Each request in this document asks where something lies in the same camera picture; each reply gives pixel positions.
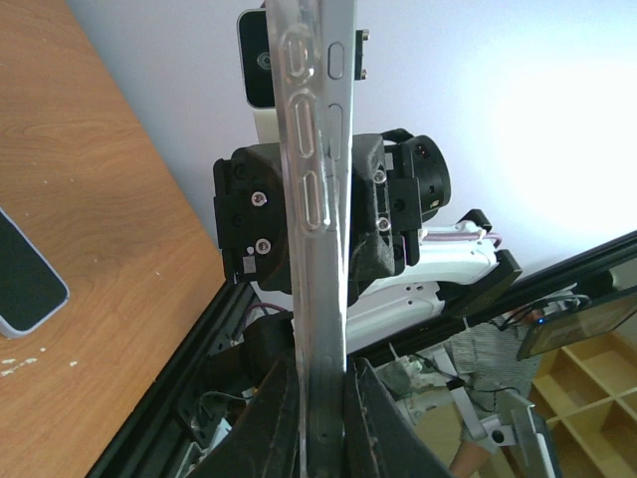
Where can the wooden shelf unit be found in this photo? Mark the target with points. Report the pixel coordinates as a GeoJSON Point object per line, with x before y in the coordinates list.
{"type": "Point", "coordinates": [586, 392]}

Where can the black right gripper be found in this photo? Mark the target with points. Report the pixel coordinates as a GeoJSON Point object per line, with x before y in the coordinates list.
{"type": "Point", "coordinates": [388, 208]}

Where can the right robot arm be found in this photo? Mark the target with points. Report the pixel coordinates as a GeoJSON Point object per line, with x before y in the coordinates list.
{"type": "Point", "coordinates": [403, 270]}

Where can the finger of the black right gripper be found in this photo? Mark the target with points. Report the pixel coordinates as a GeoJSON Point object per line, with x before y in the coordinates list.
{"type": "Point", "coordinates": [250, 216]}

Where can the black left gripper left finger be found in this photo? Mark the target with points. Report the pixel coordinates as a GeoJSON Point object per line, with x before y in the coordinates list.
{"type": "Point", "coordinates": [265, 440]}

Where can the lavender phone case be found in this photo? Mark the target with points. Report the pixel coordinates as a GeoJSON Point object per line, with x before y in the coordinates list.
{"type": "Point", "coordinates": [30, 279]}

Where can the person in striped shirt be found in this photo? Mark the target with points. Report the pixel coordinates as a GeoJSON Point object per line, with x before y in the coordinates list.
{"type": "Point", "coordinates": [487, 359]}

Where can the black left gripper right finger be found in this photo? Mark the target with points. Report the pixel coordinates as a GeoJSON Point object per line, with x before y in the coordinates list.
{"type": "Point", "coordinates": [378, 440]}

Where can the black aluminium frame rail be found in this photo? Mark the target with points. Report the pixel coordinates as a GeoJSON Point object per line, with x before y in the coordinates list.
{"type": "Point", "coordinates": [197, 401]}

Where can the clear magsafe phone case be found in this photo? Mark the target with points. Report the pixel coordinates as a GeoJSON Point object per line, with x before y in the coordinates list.
{"type": "Point", "coordinates": [296, 48]}

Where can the blue phone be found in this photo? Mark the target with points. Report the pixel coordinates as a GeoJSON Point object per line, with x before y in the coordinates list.
{"type": "Point", "coordinates": [25, 279]}

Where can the black tablet on stand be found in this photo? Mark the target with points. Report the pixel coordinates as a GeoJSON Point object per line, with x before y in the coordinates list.
{"type": "Point", "coordinates": [567, 327]}

